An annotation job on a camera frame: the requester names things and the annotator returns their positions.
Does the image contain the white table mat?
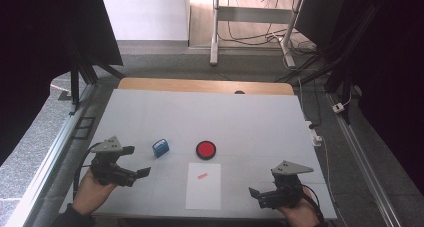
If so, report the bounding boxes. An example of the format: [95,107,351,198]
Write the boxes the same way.
[59,88,338,220]

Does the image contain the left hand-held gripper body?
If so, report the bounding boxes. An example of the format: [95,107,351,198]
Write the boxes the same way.
[89,135,138,188]

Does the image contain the white desk frame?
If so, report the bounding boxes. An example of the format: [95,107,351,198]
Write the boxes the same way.
[209,0,305,68]

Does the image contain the right hand-held gripper cable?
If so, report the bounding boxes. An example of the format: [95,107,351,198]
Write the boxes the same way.
[301,183,326,225]

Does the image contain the aluminium rail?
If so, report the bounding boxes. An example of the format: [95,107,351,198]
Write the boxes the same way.
[4,83,98,227]
[325,92,403,227]

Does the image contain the black curtain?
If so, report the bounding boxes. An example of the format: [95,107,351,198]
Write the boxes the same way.
[293,0,424,196]
[0,0,124,166]

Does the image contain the white paper sheet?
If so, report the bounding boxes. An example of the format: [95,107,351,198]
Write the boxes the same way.
[185,162,222,211]

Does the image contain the blue stamp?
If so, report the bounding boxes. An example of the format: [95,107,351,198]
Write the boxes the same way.
[152,138,170,159]

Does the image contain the white power strip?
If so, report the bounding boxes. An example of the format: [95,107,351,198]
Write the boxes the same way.
[305,120,323,148]

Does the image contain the person's left hand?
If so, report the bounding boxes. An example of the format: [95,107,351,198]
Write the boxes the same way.
[72,169,118,217]

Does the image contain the red ink pad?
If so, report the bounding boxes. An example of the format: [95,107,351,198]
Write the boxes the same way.
[195,140,217,161]

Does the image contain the hand-held gripper cable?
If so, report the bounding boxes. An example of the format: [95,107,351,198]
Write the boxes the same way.
[73,141,103,201]
[301,183,326,225]

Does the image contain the black floor cables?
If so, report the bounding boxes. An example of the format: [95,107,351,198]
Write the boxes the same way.
[218,0,321,83]

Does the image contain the black stand leg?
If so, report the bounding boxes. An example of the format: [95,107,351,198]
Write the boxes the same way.
[68,61,81,117]

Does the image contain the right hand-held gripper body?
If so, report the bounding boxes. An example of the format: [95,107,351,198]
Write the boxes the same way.
[258,160,315,210]

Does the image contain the left hand-held gripper cable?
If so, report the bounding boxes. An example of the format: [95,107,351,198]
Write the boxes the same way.
[73,141,103,201]

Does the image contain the white adapter with cable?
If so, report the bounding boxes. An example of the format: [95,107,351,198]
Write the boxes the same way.
[331,92,353,114]

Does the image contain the person's right hand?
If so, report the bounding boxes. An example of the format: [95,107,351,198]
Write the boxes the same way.
[277,189,320,227]

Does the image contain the transparent blue stamp cap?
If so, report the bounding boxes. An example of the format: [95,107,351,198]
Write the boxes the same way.
[152,146,170,159]

